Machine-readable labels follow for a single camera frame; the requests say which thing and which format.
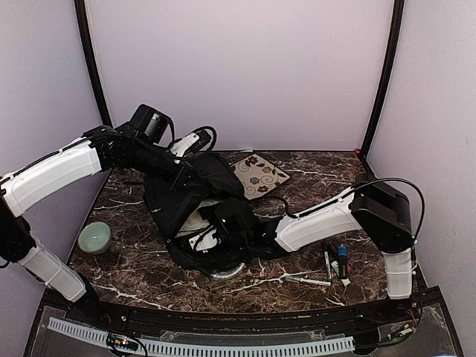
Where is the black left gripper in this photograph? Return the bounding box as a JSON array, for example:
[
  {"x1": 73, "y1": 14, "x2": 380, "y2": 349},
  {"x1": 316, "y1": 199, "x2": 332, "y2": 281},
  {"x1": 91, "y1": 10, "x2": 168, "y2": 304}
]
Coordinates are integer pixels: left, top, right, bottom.
[{"x1": 130, "y1": 140, "x2": 207, "y2": 193}]

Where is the black student bag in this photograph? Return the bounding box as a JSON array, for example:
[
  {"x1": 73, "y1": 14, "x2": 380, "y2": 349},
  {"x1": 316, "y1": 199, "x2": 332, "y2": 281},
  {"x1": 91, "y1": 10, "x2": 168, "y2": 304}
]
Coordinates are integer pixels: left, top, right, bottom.
[{"x1": 143, "y1": 152, "x2": 276, "y2": 278}]

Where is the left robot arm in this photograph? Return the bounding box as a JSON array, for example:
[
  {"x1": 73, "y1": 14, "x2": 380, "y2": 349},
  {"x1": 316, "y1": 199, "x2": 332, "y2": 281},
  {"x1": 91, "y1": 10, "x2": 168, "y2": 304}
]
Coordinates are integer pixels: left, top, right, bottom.
[{"x1": 1, "y1": 125, "x2": 211, "y2": 324}]

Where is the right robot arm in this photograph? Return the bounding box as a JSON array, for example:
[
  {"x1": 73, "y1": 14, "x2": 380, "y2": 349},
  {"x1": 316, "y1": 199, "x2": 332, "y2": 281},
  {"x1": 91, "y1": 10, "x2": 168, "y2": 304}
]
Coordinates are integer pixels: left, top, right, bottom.
[{"x1": 247, "y1": 174, "x2": 425, "y2": 323}]

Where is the blue-capped white marker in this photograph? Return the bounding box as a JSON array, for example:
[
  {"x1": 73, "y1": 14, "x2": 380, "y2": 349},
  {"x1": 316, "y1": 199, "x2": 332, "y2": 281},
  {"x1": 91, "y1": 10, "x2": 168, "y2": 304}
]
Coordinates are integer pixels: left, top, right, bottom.
[{"x1": 322, "y1": 241, "x2": 332, "y2": 285}]

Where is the clear-capped white pen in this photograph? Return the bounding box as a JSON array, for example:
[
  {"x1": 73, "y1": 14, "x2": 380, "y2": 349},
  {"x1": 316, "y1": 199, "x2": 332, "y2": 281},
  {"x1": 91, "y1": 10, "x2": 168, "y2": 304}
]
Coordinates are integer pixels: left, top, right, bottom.
[{"x1": 285, "y1": 276, "x2": 332, "y2": 286}]

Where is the black marker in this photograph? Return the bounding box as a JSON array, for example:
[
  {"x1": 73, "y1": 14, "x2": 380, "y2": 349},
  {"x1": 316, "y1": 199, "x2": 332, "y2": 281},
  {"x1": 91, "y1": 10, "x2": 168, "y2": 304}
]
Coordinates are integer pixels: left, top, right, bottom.
[{"x1": 328, "y1": 244, "x2": 340, "y2": 277}]

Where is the white green glue stick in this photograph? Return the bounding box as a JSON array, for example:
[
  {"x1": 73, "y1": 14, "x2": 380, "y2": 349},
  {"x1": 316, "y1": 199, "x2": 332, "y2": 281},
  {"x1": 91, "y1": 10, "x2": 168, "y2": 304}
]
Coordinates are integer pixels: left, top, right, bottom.
[{"x1": 332, "y1": 260, "x2": 351, "y2": 287}]

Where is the blue-capped black highlighter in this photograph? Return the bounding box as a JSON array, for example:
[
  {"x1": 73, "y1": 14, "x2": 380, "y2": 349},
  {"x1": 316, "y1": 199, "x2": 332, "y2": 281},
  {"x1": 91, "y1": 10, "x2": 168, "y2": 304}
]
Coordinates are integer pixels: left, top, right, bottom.
[{"x1": 338, "y1": 245, "x2": 348, "y2": 279}]

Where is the pale green ceramic bowl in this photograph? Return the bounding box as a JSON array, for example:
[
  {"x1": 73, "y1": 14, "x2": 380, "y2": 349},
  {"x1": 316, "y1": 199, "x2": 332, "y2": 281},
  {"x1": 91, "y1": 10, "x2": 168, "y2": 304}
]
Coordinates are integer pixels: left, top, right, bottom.
[{"x1": 77, "y1": 222, "x2": 112, "y2": 254}]

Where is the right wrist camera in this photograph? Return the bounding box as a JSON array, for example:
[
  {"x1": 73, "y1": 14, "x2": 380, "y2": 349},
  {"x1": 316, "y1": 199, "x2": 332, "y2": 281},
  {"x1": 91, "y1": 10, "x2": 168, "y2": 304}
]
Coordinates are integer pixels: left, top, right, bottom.
[{"x1": 214, "y1": 198, "x2": 259, "y2": 247}]

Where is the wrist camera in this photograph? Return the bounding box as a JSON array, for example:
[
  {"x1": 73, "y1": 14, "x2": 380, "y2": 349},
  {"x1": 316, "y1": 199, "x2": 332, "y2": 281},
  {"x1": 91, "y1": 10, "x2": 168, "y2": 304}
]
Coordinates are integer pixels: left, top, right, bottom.
[
  {"x1": 129, "y1": 104, "x2": 175, "y2": 144},
  {"x1": 214, "y1": 198, "x2": 259, "y2": 247}
]

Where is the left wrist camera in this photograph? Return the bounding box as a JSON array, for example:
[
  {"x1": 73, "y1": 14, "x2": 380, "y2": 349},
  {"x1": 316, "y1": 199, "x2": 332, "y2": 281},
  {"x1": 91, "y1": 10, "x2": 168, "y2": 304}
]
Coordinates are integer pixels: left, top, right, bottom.
[{"x1": 129, "y1": 104, "x2": 175, "y2": 144}]

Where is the black front rail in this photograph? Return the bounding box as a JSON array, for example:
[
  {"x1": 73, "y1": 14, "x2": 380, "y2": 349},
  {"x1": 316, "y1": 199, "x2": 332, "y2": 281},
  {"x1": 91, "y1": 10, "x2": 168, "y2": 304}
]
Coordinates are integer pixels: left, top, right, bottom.
[{"x1": 92, "y1": 301, "x2": 397, "y2": 333}]

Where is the left black frame post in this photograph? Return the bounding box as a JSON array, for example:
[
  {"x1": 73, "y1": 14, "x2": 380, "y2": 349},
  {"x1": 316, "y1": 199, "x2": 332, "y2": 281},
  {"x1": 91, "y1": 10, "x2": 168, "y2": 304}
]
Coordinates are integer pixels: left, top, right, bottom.
[{"x1": 74, "y1": 0, "x2": 112, "y2": 126}]

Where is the black frame post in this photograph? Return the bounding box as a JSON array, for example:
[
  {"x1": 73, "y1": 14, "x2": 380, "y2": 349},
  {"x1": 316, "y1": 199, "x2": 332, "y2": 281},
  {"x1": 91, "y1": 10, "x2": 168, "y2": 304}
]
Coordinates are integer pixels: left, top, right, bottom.
[
  {"x1": 74, "y1": 0, "x2": 112, "y2": 126},
  {"x1": 359, "y1": 0, "x2": 405, "y2": 162}
]

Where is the grey slotted cable duct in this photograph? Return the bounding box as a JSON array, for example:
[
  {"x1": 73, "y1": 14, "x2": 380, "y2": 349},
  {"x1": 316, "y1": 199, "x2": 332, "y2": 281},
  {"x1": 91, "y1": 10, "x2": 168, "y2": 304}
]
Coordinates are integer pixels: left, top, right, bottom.
[{"x1": 47, "y1": 318, "x2": 355, "y2": 356}]

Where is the right black frame post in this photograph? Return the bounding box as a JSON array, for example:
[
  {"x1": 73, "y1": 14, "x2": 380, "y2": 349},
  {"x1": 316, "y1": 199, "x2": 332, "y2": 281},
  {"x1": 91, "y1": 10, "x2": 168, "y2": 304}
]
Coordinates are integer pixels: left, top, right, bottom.
[{"x1": 359, "y1": 0, "x2": 405, "y2": 162}]

